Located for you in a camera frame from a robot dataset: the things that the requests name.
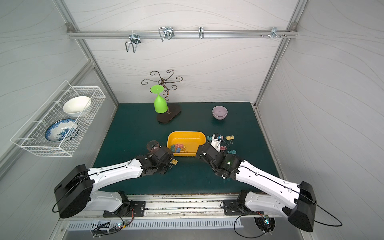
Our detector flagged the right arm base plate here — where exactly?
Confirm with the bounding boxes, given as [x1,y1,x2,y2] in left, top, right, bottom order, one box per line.
[220,200,265,216]

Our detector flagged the metal bracket hook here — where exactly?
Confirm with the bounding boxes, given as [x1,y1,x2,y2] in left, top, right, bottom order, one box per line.
[260,27,287,39]

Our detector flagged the metal loop hook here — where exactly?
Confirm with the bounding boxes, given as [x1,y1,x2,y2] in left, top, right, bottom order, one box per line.
[158,27,175,42]

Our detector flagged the blue patterned ceramic plate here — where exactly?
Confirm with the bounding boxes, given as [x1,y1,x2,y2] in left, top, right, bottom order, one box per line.
[45,119,79,142]

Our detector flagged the yellow binder clip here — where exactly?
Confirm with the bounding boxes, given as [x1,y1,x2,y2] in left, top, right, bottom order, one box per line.
[169,159,178,169]
[226,136,234,145]

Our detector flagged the dark metal cup stand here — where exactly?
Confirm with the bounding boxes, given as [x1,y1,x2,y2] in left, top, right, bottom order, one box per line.
[141,70,183,124]

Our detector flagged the metal double hook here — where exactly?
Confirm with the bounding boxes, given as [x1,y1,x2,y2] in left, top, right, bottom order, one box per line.
[125,33,141,53]

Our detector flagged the small metal hook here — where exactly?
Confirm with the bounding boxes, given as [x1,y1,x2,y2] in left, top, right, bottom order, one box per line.
[198,27,204,39]

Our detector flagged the white ceramic bowl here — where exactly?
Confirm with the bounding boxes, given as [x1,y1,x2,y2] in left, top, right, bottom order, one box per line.
[63,96,92,118]

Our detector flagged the yellow plastic storage box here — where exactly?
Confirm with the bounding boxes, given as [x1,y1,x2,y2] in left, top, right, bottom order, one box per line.
[167,131,206,157]

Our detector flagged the lilac ceramic bowl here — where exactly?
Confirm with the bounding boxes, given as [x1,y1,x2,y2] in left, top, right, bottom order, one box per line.
[212,106,228,120]

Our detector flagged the green plastic goblet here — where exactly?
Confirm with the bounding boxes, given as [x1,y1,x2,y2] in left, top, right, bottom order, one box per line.
[150,85,168,114]

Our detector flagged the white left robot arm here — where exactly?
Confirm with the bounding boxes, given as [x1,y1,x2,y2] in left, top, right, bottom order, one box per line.
[53,147,174,219]

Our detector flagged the small brown glass cup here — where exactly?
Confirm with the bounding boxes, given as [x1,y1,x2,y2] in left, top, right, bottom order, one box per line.
[147,140,160,154]

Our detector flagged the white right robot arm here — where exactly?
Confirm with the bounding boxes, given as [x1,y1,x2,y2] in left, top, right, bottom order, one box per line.
[196,144,317,232]

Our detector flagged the aluminium cross rail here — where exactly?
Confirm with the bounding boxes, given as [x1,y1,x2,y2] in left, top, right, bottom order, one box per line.
[68,29,299,40]

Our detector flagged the white wire wall basket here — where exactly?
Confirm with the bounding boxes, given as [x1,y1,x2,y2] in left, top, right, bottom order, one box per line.
[10,81,106,157]

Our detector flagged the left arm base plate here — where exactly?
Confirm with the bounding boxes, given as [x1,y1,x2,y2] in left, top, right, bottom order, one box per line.
[103,201,146,218]

